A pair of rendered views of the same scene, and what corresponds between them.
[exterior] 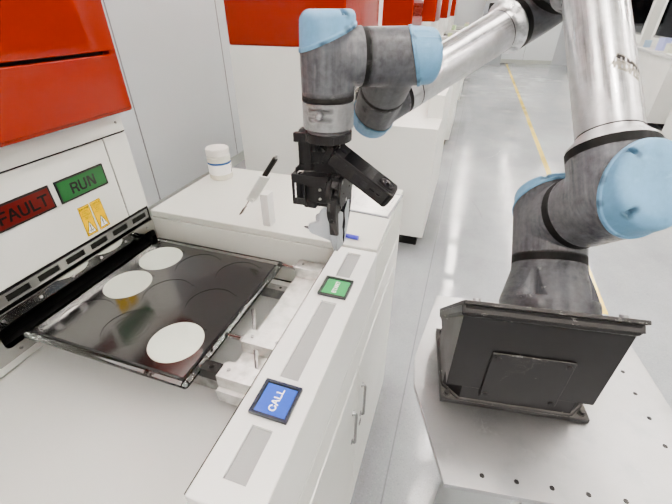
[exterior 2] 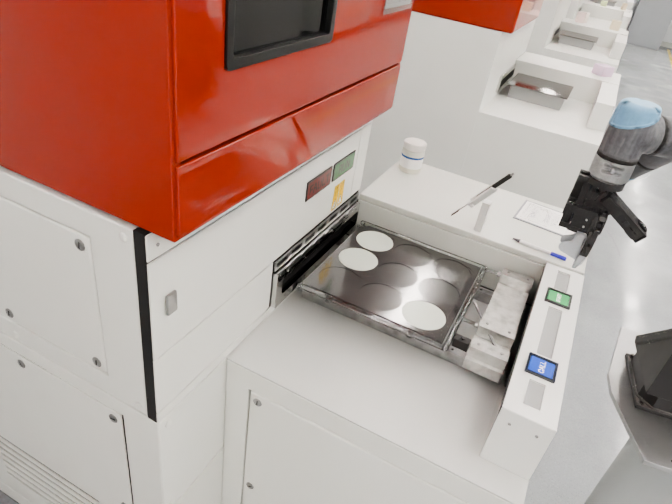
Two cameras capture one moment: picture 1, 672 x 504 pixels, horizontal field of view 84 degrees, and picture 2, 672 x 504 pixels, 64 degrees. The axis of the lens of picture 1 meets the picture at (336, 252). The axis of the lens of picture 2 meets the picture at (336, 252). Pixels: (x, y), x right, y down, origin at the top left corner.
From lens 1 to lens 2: 0.70 m
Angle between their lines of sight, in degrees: 3
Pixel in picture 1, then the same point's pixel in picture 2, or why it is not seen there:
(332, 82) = (632, 151)
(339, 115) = (626, 172)
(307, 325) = (544, 322)
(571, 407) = not seen: outside the picture
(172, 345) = (422, 317)
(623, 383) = not seen: outside the picture
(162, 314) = (401, 291)
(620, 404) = not seen: outside the picture
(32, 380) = (294, 323)
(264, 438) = (540, 388)
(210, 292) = (433, 281)
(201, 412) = (441, 374)
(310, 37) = (628, 121)
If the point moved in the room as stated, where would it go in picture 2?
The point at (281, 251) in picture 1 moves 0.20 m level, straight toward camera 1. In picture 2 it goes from (485, 256) to (507, 304)
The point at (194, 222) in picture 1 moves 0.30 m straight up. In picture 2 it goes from (403, 213) to (429, 108)
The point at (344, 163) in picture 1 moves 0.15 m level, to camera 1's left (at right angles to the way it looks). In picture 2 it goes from (616, 205) to (540, 191)
